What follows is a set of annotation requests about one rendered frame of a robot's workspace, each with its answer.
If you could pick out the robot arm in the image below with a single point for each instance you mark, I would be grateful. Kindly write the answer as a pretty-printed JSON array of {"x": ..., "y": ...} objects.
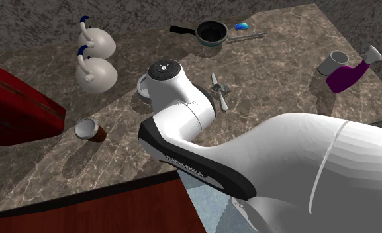
[{"x": 274, "y": 167}]

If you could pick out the grey spoon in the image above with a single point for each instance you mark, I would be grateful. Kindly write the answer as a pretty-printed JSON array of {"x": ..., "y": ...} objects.
[{"x": 223, "y": 102}]

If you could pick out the small grey crumpled lump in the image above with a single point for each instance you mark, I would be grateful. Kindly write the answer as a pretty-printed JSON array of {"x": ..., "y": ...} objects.
[{"x": 222, "y": 87}]

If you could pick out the black frying pan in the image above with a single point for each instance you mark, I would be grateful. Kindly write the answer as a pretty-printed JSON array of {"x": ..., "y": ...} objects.
[{"x": 211, "y": 32}]

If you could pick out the grey knife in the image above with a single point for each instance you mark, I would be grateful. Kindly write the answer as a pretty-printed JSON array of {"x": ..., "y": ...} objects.
[{"x": 245, "y": 37}]

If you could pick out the blue sponge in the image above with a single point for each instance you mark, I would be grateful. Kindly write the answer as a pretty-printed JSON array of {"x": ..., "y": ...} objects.
[{"x": 241, "y": 26}]

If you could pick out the brown cup white inside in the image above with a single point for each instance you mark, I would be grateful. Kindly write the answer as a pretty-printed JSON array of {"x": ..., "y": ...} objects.
[{"x": 86, "y": 129}]

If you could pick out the red wooden counter cabinet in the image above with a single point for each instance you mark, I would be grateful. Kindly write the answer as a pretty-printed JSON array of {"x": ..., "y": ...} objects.
[{"x": 113, "y": 213}]

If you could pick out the grey cup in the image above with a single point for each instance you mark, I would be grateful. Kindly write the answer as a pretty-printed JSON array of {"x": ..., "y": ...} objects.
[{"x": 329, "y": 66}]

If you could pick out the purple spray bottle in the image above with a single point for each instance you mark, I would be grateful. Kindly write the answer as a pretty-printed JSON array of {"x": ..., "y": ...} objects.
[{"x": 344, "y": 79}]

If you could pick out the dark red furniture piece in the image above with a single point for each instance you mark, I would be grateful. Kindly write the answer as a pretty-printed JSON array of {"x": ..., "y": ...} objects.
[{"x": 13, "y": 113}]

